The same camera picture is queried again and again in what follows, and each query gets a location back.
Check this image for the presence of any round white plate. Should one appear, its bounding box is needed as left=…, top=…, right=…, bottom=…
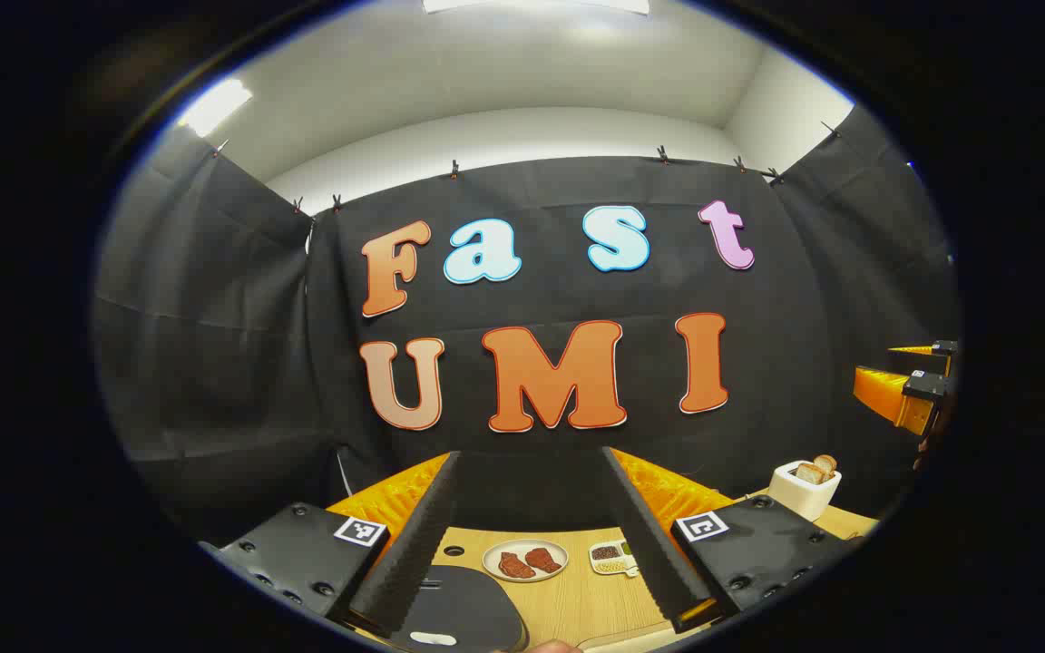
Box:
left=482, top=539, right=570, bottom=582

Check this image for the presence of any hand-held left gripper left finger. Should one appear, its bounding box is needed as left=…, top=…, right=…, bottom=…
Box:
left=199, top=451, right=464, bottom=640

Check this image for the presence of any divided white grain dish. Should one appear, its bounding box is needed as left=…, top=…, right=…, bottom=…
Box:
left=588, top=540, right=641, bottom=579

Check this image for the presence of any black silver rice cooker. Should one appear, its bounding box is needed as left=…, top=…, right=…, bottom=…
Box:
left=341, top=564, right=528, bottom=653

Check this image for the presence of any ceiling light panel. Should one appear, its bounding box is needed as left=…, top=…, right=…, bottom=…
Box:
left=178, top=78, right=254, bottom=139

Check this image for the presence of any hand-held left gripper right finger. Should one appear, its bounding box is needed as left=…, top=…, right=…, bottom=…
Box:
left=601, top=446, right=866, bottom=636

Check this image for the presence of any white toaster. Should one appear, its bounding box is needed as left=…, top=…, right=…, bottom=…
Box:
left=767, top=460, right=843, bottom=522

